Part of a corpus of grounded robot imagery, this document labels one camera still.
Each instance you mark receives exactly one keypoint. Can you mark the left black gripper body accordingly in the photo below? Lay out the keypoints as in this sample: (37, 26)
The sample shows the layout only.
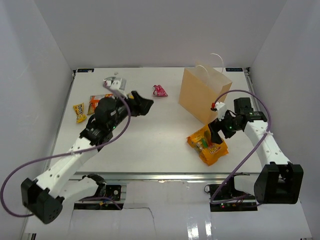
(122, 110)

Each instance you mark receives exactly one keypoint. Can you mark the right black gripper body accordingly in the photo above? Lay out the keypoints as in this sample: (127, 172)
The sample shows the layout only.
(228, 125)

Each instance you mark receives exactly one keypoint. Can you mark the large orange candy bag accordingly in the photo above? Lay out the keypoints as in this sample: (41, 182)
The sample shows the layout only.
(207, 151)

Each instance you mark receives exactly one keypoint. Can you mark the small red triangular packet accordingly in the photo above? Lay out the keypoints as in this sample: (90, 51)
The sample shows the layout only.
(158, 91)

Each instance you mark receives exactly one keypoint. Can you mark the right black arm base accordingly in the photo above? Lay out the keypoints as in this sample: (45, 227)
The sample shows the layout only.
(226, 192)

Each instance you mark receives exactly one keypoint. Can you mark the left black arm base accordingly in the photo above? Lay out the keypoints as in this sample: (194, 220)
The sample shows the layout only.
(113, 192)

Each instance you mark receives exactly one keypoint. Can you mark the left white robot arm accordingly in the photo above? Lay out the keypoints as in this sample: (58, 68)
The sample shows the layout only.
(46, 195)

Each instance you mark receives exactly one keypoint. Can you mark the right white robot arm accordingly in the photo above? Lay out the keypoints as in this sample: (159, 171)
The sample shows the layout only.
(279, 181)

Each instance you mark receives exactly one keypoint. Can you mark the orange white snack bag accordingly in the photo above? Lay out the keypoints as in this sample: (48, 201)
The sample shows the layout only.
(94, 100)

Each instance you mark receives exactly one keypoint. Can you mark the brown paper bag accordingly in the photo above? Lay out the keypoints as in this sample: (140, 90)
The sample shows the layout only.
(200, 87)

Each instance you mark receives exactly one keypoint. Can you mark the silver grey foil packet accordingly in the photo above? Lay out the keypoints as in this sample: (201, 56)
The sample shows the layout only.
(107, 82)

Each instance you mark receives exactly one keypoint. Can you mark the yellow M&M's packet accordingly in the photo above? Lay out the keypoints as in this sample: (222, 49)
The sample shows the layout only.
(79, 111)

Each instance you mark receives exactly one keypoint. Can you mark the right table logo sticker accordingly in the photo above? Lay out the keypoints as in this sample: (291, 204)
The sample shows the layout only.
(233, 69)

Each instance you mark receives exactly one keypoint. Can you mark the table logo sticker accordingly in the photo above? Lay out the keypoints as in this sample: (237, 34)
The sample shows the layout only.
(85, 70)
(233, 69)

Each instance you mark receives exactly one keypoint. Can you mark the left table logo sticker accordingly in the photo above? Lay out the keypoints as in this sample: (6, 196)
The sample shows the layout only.
(85, 70)

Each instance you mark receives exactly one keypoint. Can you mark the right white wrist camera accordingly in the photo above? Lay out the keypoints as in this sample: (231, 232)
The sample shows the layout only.
(220, 108)

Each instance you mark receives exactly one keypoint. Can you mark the aluminium table frame rail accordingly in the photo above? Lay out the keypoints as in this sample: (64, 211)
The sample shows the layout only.
(151, 147)

